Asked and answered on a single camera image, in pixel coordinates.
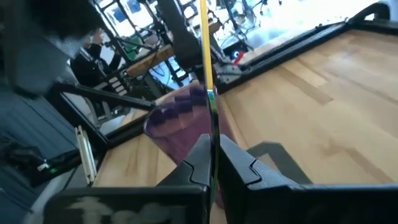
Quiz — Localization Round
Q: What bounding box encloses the wooden background table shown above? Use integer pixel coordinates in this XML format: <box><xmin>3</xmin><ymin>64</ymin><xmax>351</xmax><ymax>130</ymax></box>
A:
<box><xmin>126</xmin><ymin>45</ymin><xmax>175</xmax><ymax>78</ymax></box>

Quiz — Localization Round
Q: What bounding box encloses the purple faceted plastic tumbler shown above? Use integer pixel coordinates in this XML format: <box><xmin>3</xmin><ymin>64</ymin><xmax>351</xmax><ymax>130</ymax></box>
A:
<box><xmin>142</xmin><ymin>83</ymin><xmax>239</xmax><ymax>210</ymax></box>

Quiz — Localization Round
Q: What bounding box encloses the black aluminium table frame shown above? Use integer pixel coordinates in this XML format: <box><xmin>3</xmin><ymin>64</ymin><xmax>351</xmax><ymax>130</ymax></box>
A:
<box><xmin>52</xmin><ymin>2</ymin><xmax>398</xmax><ymax>150</ymax></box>

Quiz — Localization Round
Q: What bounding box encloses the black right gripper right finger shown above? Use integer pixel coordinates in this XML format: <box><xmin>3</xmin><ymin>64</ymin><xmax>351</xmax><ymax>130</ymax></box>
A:
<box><xmin>217</xmin><ymin>133</ymin><xmax>398</xmax><ymax>224</ymax></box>

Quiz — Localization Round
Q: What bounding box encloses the seated person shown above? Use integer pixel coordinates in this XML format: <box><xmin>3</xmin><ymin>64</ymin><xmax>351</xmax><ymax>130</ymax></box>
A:
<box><xmin>70</xmin><ymin>27</ymin><xmax>123</xmax><ymax>88</ymax></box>

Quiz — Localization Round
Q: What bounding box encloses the white plastic strip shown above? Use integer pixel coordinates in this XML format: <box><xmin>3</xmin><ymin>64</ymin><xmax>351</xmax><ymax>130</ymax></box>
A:
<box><xmin>75</xmin><ymin>124</ymin><xmax>98</xmax><ymax>185</ymax></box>

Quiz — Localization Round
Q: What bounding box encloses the wooden chopstick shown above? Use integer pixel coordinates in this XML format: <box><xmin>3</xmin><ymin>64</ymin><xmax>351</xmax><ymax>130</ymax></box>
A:
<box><xmin>199</xmin><ymin>0</ymin><xmax>221</xmax><ymax>212</ymax></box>

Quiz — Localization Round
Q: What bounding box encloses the black device green light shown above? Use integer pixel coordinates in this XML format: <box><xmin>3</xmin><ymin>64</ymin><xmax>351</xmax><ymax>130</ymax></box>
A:
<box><xmin>0</xmin><ymin>136</ymin><xmax>82</xmax><ymax>187</ymax></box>

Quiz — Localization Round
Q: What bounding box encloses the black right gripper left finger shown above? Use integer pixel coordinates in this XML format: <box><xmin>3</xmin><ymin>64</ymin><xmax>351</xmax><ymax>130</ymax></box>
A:
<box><xmin>43</xmin><ymin>133</ymin><xmax>214</xmax><ymax>224</ymax></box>

